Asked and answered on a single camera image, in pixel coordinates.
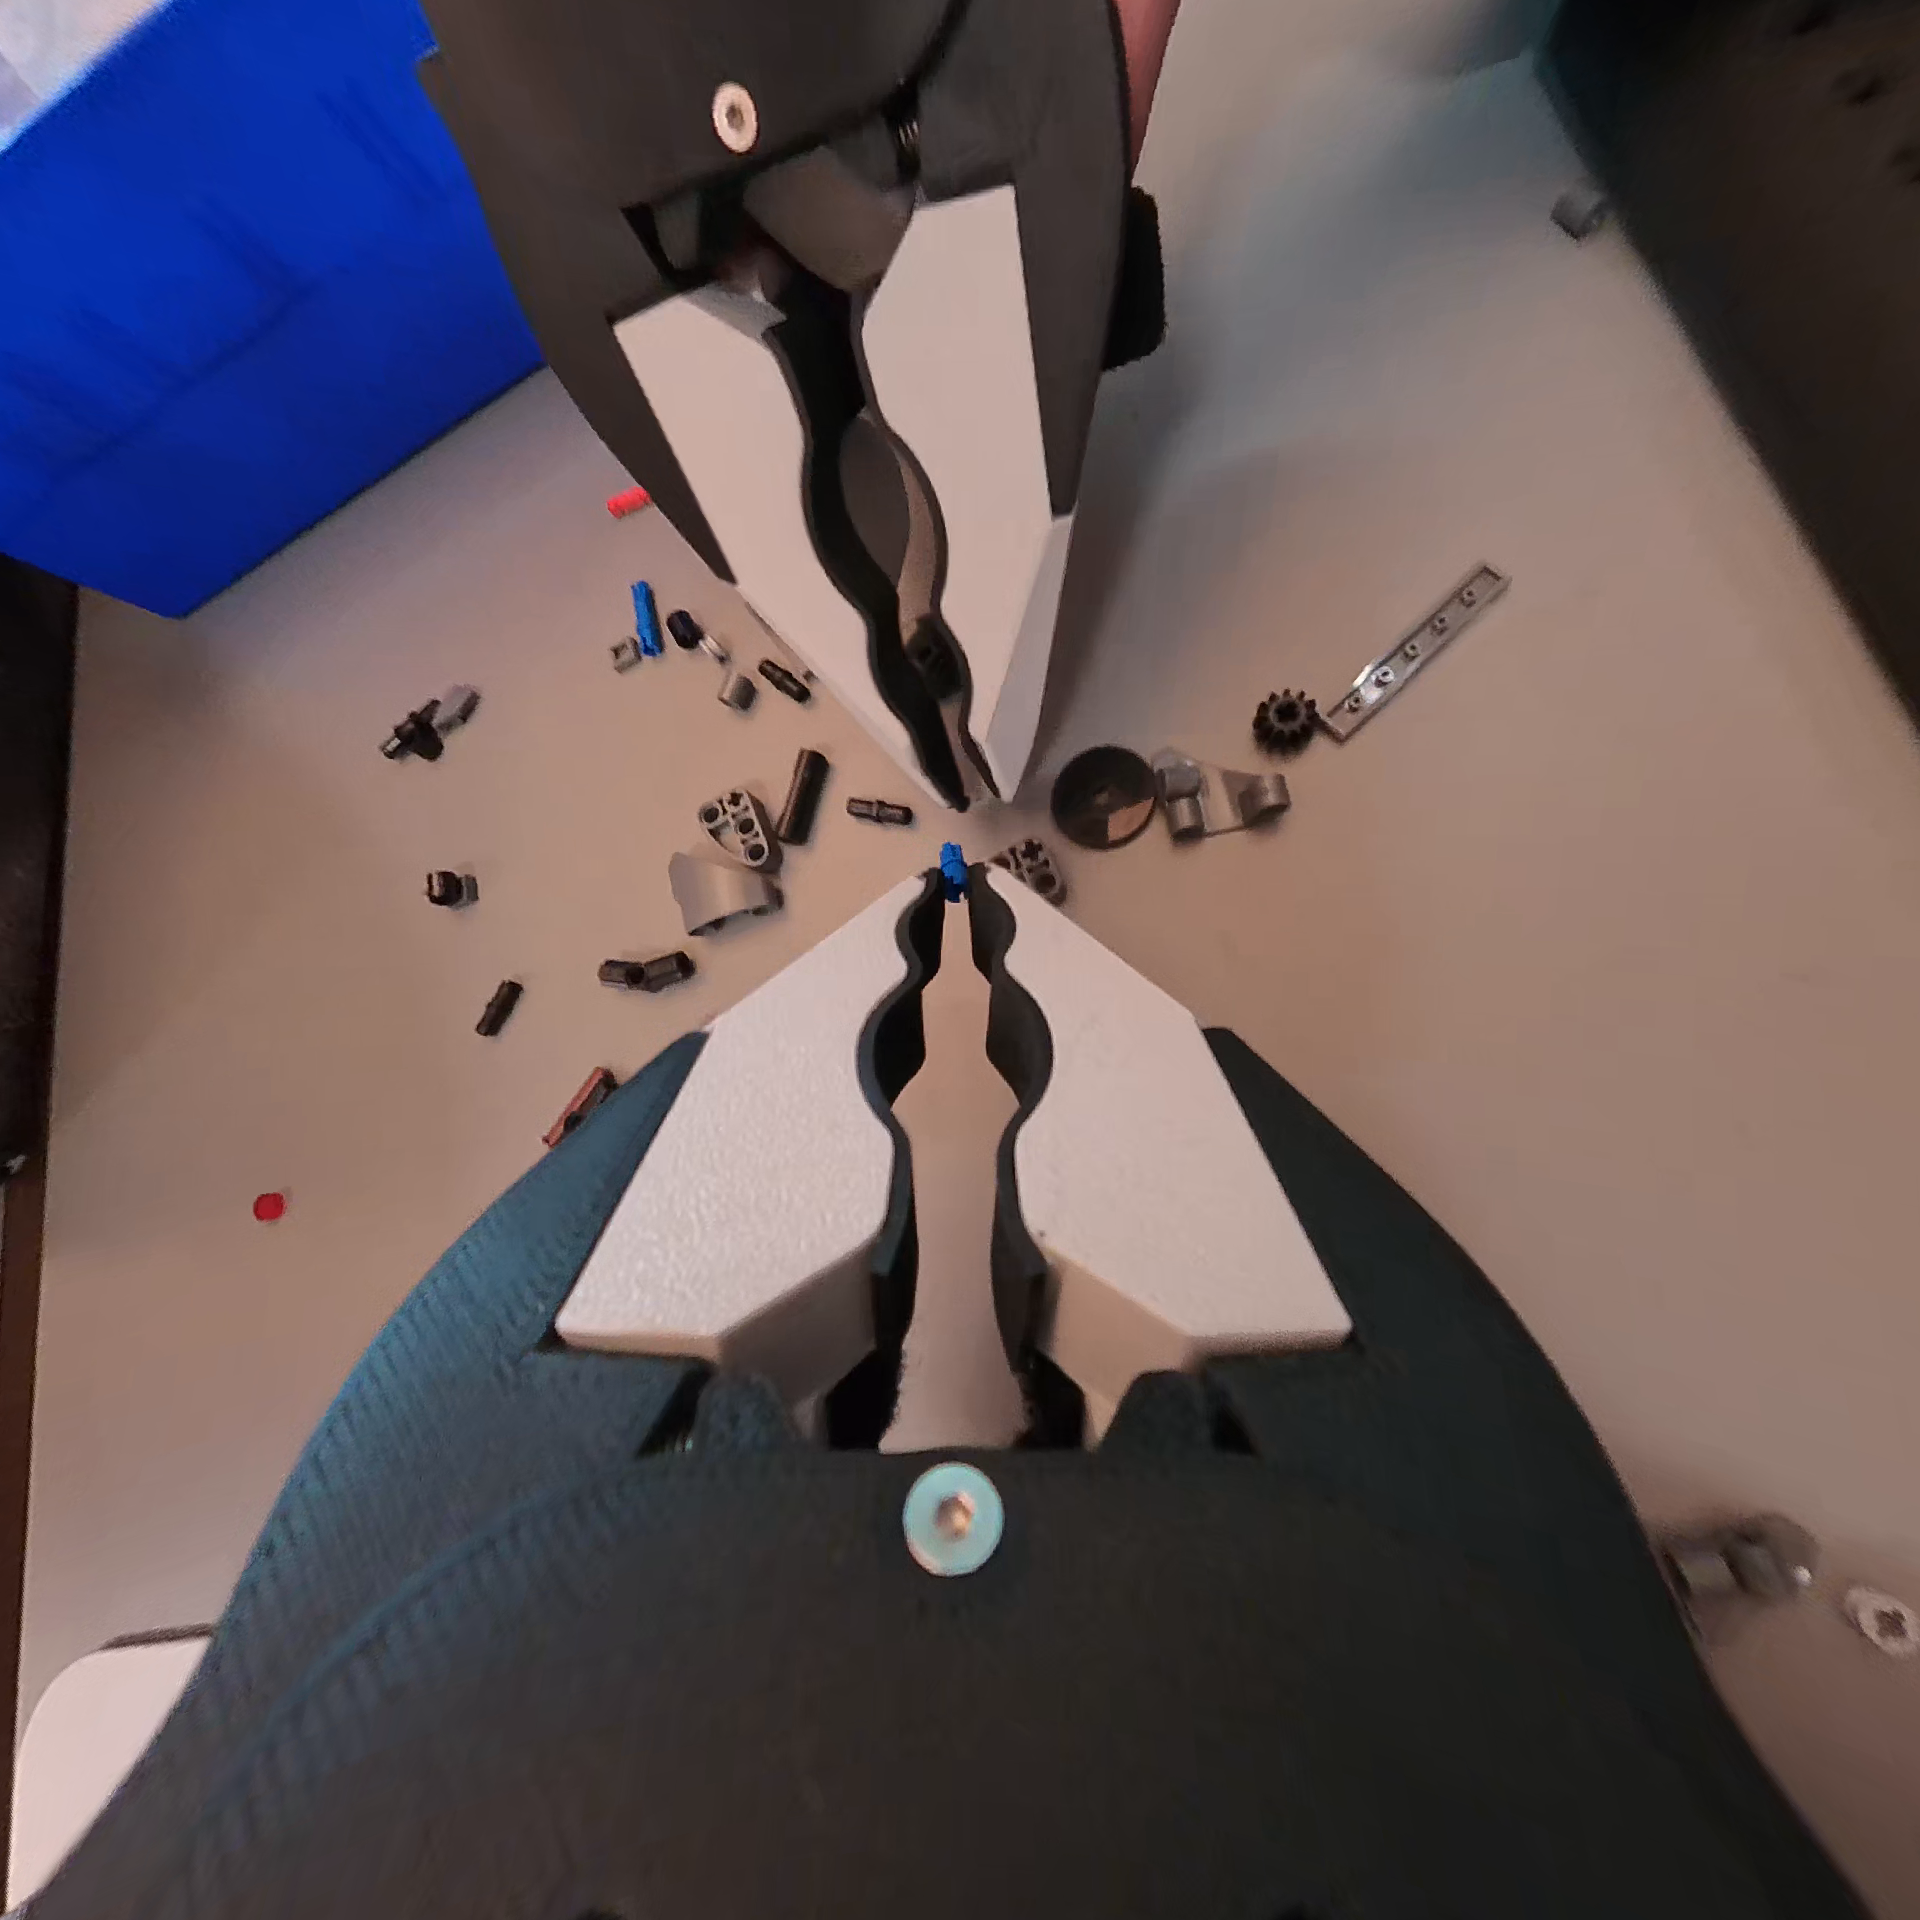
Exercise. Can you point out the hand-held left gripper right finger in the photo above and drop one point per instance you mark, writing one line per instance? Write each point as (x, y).
(1170, 1185)

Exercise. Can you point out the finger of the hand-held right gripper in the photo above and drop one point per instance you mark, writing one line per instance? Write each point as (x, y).
(973, 375)
(705, 421)

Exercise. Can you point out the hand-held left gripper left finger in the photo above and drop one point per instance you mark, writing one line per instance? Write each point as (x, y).
(733, 1185)

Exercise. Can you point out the blue lego pin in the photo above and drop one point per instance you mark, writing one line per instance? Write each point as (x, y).
(954, 870)

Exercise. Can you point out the dark red lego piece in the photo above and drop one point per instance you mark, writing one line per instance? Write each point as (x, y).
(579, 1106)

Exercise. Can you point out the blue lego axle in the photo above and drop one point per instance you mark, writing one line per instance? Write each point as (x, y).
(644, 618)

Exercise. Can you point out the black and grey lego pin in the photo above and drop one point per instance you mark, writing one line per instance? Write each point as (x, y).
(693, 634)

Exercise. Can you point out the black angled lego connector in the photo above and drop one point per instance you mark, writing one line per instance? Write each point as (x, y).
(644, 970)

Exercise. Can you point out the grey curved lego panel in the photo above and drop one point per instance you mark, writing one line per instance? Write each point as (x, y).
(721, 897)

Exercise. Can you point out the dark grey lego connector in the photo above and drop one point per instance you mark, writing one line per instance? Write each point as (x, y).
(1030, 866)

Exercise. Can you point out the grey triangular lego beam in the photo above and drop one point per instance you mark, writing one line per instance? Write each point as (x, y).
(738, 829)

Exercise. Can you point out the black lego tube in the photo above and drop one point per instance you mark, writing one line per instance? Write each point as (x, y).
(800, 792)

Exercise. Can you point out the grey lego joint piece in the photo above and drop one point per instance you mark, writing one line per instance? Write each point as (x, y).
(1213, 797)

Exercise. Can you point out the black round lego disc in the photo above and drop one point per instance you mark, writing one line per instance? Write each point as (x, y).
(1101, 797)

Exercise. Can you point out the black and grey lego connector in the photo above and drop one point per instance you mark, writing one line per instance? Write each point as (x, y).
(427, 722)

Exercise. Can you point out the small black grey lego piece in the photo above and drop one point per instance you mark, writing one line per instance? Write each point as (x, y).
(450, 887)

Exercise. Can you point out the black lego gear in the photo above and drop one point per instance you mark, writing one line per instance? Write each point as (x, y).
(1284, 722)

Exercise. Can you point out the long grey lego plate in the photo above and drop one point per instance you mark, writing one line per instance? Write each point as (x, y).
(1418, 649)

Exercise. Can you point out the grey lego block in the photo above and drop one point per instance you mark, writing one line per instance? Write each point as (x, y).
(1740, 1564)

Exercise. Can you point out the pale round lego piece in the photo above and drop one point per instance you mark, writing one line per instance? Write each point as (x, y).
(1881, 1621)

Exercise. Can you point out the person's right hand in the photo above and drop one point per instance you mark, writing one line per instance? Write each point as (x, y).
(1147, 45)

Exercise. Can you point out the blue plastic bin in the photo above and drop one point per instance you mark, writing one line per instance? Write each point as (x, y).
(224, 301)

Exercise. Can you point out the white book stand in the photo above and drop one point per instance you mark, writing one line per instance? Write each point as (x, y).
(90, 1756)

